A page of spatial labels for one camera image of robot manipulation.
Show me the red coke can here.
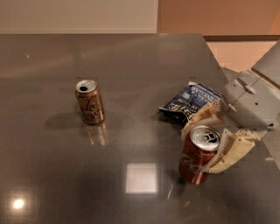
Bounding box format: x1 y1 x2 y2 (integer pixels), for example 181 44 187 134
178 125 221 185

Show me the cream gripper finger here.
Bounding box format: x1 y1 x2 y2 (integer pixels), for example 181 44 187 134
201 129 267 174
181 100 224 141

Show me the blue chip bag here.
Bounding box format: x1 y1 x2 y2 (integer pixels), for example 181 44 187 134
159 81 221 124

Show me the orange LaCroix can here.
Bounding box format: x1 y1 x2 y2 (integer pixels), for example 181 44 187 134
75 80 104 125

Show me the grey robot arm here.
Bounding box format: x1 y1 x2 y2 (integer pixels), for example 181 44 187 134
181 41 280 173

